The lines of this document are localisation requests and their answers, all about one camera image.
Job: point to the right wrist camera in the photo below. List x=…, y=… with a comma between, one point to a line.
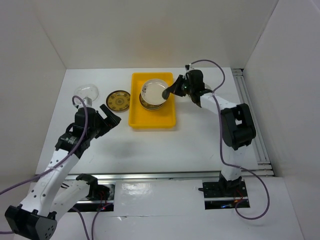
x=189, y=67

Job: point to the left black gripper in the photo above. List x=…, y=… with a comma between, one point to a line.
x=106, y=127

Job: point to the aluminium rail right side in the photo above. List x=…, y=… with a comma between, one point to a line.
x=265, y=168

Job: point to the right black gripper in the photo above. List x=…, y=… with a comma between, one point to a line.
x=173, y=88

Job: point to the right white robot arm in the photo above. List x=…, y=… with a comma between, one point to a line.
x=236, y=125

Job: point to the cream plate black brushstroke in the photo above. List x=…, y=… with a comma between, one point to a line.
x=151, y=91

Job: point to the clear plastic plate left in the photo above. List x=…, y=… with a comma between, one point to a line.
x=87, y=91

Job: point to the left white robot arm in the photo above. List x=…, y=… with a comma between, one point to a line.
x=37, y=215

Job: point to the clear grey plastic plate right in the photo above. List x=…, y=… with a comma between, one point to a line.
x=208, y=87

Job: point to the white front cover board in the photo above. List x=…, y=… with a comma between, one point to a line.
x=158, y=198

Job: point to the yellow patterned plate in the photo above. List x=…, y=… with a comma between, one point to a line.
x=149, y=106
x=118, y=101

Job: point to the yellow plastic bin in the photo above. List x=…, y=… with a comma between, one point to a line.
x=142, y=118

